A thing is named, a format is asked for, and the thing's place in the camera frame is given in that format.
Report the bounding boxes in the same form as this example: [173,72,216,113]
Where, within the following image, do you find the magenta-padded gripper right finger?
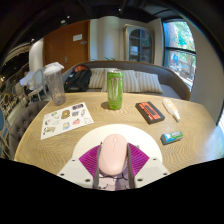
[125,142,170,190]

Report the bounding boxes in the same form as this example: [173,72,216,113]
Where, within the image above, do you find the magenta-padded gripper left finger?
[57,142,103,190]

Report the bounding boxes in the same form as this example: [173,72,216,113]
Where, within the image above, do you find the pink computer mouse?
[98,133,129,177]

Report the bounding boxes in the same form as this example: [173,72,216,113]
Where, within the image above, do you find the small teal pack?
[160,130,184,146]

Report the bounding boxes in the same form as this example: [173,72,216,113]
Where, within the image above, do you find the white sticker sheet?
[40,101,95,141]

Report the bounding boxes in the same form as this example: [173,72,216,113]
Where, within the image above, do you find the black and red flat box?
[135,101,166,125]

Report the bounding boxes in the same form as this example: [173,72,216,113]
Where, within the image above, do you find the white tube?
[162,98,181,122]

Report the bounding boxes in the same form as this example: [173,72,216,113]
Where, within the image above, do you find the green drink can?
[106,68,125,111]

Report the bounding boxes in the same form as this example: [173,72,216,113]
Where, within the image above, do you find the clear shaker bottle white lid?
[42,61,67,107]

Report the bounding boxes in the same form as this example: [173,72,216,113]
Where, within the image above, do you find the black backpack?
[64,64,93,93]

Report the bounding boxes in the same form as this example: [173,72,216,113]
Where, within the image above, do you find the grey curved sofa bench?
[63,60,192,102]

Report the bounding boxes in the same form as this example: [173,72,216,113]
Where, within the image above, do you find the group of dining chairs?
[0,68,48,134]

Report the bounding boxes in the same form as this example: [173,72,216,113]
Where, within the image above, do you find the arched glass cabinet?
[123,23,156,65]

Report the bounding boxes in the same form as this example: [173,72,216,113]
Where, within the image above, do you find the large window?
[162,19,198,91]

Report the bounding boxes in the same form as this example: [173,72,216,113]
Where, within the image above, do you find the brown wooden door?
[43,20,91,75]

